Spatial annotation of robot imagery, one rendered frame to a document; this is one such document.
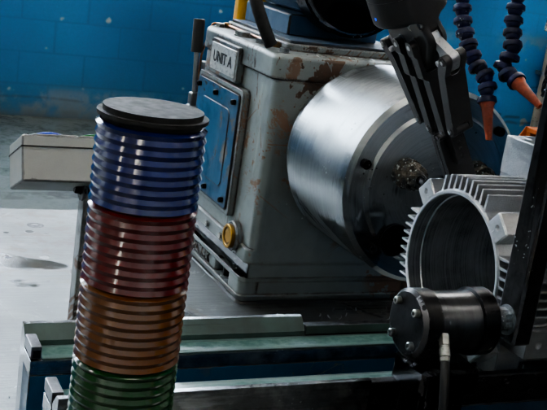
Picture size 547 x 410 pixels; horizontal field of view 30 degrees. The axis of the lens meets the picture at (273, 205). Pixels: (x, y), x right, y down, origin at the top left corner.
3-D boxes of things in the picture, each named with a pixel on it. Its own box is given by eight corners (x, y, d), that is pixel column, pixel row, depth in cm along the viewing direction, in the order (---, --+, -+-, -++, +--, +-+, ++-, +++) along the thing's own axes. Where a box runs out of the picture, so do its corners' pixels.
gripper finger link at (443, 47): (426, 10, 100) (455, 15, 95) (440, 58, 102) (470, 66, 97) (405, 20, 99) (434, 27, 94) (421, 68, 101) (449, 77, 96)
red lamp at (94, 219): (168, 261, 61) (177, 189, 60) (203, 298, 56) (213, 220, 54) (69, 261, 58) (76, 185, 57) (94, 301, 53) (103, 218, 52)
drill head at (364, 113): (377, 208, 163) (404, 53, 156) (515, 293, 131) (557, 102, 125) (232, 206, 152) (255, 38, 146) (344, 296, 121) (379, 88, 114)
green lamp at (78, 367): (152, 398, 63) (160, 331, 62) (183, 447, 58) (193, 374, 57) (55, 404, 61) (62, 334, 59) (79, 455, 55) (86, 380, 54)
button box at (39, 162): (158, 194, 119) (157, 149, 119) (178, 185, 112) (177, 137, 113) (8, 189, 112) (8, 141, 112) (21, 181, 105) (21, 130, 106)
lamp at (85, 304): (160, 331, 62) (168, 261, 61) (193, 374, 57) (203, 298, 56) (62, 334, 59) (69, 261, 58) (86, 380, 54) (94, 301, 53)
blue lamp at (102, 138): (177, 189, 60) (187, 113, 58) (213, 220, 54) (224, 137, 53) (76, 185, 57) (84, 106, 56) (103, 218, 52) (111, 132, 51)
